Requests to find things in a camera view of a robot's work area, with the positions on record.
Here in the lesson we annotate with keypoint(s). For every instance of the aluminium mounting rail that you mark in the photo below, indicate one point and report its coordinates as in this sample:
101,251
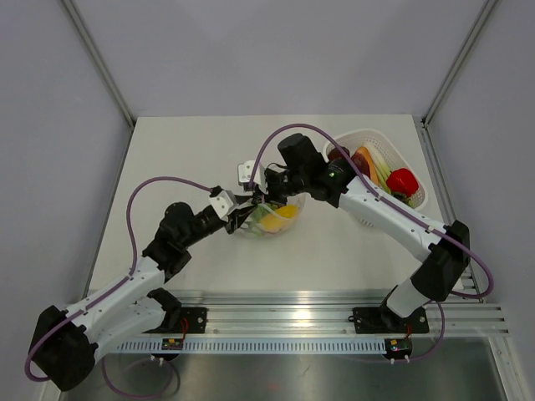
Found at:
323,314

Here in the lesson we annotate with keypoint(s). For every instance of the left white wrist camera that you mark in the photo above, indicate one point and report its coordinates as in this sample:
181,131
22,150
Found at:
223,202

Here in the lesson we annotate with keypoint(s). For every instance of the red mango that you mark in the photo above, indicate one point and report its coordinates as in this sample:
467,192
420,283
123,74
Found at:
363,161

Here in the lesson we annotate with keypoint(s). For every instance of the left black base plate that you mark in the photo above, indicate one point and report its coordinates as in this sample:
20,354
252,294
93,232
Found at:
190,319

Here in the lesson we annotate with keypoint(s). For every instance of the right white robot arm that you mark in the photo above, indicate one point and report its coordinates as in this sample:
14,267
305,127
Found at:
442,250

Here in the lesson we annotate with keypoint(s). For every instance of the dark red apple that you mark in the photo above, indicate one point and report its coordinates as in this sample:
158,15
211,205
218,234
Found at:
336,154

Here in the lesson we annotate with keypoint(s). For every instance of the aluminium frame post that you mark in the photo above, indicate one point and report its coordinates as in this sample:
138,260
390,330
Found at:
462,56
90,46

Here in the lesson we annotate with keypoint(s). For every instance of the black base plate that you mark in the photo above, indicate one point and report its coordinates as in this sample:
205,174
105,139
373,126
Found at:
375,320
190,319

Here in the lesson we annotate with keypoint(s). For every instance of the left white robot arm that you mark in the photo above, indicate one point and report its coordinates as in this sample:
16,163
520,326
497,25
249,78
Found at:
67,343

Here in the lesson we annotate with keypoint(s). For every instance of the small circuit board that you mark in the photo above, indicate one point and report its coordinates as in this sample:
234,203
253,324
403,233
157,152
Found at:
172,344
398,347

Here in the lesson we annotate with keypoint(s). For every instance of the clear zip top bag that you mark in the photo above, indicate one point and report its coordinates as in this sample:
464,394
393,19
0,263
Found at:
255,231

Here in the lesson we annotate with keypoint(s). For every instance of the pale green celery stalk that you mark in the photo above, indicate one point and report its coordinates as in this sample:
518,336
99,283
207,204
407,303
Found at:
382,169

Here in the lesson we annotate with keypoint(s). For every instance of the white perforated plastic basket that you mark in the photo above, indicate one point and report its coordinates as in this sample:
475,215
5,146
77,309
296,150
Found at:
354,139

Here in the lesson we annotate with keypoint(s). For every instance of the right aluminium frame post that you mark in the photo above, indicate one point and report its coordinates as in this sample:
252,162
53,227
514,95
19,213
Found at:
462,56

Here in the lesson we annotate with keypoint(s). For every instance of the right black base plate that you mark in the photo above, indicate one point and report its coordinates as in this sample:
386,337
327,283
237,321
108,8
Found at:
375,320

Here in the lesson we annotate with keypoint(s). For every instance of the left aluminium frame post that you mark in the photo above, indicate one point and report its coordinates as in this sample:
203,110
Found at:
90,46

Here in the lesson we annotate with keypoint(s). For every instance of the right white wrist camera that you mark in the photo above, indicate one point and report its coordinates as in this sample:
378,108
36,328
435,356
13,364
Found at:
246,175

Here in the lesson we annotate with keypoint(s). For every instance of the red bell pepper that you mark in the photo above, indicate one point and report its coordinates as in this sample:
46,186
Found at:
403,181

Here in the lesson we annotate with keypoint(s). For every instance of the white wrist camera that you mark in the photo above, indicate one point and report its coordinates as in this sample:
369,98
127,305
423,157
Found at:
223,202
246,175

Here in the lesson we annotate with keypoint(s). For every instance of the white slotted cable duct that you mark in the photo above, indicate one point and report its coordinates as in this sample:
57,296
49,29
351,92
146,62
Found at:
322,346

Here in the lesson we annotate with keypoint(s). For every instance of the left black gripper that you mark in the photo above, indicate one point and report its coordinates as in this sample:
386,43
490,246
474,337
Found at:
236,219

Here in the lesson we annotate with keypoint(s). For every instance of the right small circuit board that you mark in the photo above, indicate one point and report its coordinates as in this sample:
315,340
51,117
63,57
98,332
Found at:
398,347

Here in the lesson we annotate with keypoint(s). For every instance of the yellow squash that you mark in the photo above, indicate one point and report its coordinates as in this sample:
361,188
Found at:
279,219

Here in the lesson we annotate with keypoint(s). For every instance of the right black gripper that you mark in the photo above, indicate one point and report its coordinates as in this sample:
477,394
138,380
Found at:
269,196

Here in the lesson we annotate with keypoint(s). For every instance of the left small circuit board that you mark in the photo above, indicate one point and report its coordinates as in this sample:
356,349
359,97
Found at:
172,344

